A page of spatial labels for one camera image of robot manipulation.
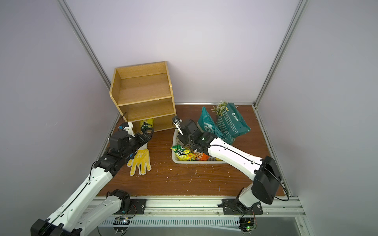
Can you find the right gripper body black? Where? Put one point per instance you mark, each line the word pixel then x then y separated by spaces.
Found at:
pixel 183 138

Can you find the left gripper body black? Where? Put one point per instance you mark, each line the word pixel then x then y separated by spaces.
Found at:
pixel 133 145

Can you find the white plastic basket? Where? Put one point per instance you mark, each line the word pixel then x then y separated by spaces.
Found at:
pixel 176 141

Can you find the yellow packet shelf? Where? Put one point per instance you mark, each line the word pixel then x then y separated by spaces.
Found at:
pixel 146 124

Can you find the green orange bee fertilizer bag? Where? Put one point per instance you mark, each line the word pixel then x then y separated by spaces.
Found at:
pixel 200 156

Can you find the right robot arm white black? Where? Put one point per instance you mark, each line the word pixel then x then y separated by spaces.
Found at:
pixel 263 172

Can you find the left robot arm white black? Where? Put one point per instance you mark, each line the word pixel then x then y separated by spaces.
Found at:
pixel 69 219

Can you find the large dark green bag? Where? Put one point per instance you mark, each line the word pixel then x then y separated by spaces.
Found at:
pixel 229 126

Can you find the wooden shelf unit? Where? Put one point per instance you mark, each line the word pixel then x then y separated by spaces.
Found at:
pixel 142 92

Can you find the yellow work glove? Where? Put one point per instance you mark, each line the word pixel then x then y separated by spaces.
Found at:
pixel 141 162

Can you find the artificial green plant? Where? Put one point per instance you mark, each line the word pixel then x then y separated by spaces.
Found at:
pixel 219 108

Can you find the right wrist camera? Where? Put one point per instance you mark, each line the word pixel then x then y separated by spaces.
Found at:
pixel 176 123

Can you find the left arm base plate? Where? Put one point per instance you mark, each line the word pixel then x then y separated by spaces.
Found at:
pixel 133 206

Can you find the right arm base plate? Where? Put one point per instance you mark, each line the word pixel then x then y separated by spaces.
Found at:
pixel 234 207

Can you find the aluminium front rail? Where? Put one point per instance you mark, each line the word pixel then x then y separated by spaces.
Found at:
pixel 207 206

